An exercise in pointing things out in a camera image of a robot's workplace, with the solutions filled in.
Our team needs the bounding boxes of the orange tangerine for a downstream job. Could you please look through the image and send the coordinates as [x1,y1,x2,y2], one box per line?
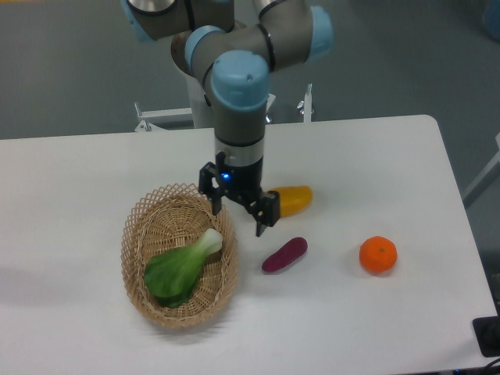
[359,236,398,273]

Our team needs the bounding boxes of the green bok choy vegetable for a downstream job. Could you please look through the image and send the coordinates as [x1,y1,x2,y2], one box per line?
[143,228,223,309]

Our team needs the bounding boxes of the black device at table edge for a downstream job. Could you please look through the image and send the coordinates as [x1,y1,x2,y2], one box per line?
[472,316,499,358]

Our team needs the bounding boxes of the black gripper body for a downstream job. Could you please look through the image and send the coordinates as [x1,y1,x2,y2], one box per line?
[216,152,263,213]

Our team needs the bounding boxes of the white table leg frame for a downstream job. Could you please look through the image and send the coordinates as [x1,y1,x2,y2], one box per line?
[462,134,499,209]

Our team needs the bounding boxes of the yellow mango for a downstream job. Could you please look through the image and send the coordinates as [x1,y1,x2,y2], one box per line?
[270,185,313,217]

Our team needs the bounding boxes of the purple sweet potato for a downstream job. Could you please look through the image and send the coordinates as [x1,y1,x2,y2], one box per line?
[261,237,309,273]

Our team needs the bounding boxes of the woven wicker basket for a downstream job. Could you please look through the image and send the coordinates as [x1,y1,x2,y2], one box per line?
[121,184,238,329]

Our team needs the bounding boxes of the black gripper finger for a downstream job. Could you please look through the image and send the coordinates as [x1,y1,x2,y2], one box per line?
[250,191,280,237]
[198,162,223,216]

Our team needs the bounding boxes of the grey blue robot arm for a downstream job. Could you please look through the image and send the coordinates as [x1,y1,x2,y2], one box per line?
[122,1,334,234]

